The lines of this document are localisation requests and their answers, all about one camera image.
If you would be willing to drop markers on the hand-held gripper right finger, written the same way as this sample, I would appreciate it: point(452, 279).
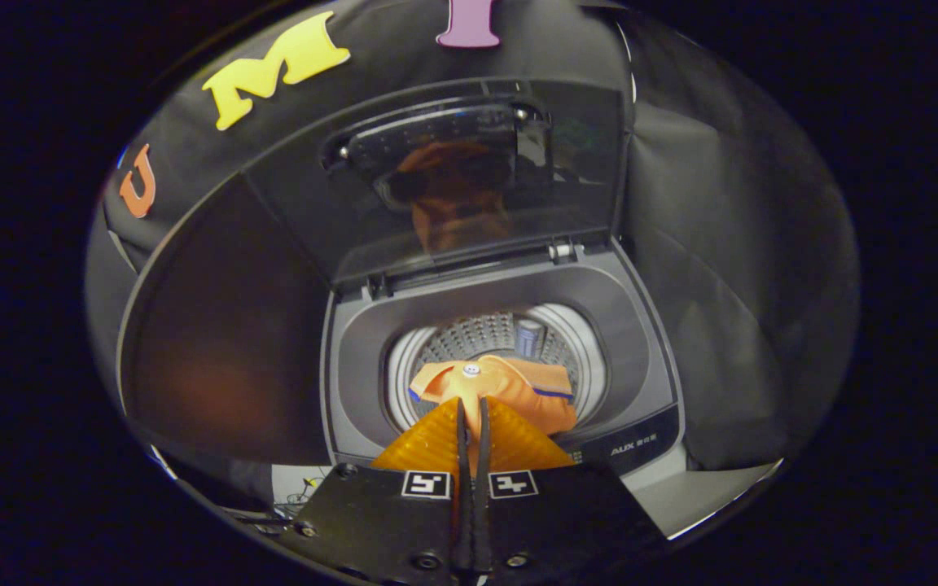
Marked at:
point(558, 521)

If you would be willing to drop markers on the grey washing machine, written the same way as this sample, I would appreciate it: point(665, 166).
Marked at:
point(624, 342)

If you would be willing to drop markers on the yellow polo shirt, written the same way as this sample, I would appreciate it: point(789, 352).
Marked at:
point(510, 391)

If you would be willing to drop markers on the dark washing machine lid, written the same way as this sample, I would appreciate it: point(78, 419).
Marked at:
point(306, 220)

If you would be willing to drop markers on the grey cabinet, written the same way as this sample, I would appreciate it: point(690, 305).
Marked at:
point(225, 325)

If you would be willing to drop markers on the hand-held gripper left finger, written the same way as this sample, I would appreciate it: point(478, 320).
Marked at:
point(379, 521)

